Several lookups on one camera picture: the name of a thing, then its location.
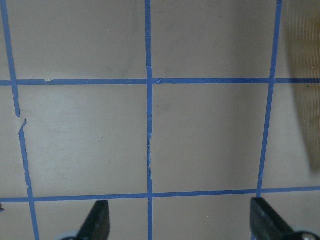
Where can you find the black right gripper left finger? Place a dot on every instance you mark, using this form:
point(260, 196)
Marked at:
point(97, 224)

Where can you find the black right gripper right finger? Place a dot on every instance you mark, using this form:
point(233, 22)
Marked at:
point(266, 223)

